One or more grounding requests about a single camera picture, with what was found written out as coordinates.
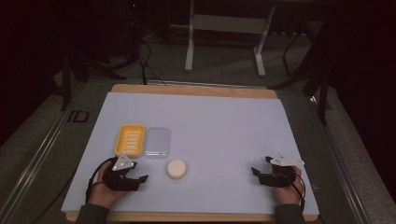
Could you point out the metal floor rail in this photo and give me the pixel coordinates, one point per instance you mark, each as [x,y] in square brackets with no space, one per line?
[339,161]
[34,165]

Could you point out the yellow soap dish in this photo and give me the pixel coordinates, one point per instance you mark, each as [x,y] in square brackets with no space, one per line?
[130,140]

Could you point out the black metal stand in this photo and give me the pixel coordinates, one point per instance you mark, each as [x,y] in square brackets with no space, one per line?
[323,93]

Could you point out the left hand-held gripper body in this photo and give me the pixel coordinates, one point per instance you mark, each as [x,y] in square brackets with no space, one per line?
[120,183]

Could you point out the person's left hand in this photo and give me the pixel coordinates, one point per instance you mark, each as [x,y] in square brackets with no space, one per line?
[102,194]

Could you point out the pale blue table mat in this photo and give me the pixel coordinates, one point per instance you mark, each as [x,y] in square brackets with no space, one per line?
[218,133]

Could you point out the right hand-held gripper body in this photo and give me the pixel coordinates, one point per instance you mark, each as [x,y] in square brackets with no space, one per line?
[278,179]

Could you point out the clear plastic container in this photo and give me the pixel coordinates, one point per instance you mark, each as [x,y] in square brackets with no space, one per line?
[158,143]

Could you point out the person's right hand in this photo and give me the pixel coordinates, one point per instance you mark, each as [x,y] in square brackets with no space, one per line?
[289,194]

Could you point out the white metal stand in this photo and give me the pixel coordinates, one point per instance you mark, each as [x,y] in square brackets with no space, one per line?
[230,23]

